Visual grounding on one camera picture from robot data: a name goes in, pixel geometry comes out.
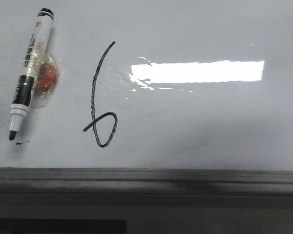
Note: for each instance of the grey aluminium whiteboard frame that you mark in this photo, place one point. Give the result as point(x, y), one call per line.
point(146, 181)

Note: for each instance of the red magnet taped to marker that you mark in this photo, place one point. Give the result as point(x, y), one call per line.
point(48, 76)

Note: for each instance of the black and white whiteboard marker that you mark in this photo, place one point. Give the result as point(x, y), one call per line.
point(32, 63)

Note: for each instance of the white whiteboard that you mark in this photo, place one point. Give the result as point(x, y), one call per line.
point(167, 84)

